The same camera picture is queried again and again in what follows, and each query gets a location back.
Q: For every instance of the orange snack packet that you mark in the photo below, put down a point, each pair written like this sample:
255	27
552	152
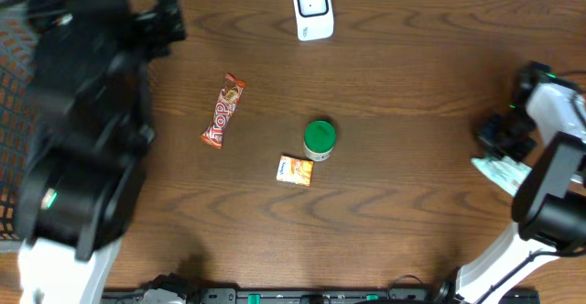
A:
295	171

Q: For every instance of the grey plastic basket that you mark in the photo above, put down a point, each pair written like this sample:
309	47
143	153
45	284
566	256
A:
17	44

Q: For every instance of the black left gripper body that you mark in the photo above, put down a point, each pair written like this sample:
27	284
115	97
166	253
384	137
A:
160	27

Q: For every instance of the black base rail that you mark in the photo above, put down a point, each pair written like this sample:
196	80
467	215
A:
233	296

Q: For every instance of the white barcode scanner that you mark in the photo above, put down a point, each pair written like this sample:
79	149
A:
314	19

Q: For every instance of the orange chocolate bar wrapper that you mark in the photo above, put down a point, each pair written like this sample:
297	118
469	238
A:
224	108

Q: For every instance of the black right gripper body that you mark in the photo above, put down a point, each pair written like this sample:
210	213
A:
507	132

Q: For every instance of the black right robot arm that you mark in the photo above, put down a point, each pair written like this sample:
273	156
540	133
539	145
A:
548	219

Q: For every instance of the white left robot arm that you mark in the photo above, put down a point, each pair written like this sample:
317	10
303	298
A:
92	130

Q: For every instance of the green lid jar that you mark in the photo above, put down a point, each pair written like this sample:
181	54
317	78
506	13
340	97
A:
319	140

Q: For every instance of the light green wet wipes pack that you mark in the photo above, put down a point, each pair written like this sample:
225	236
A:
504	172

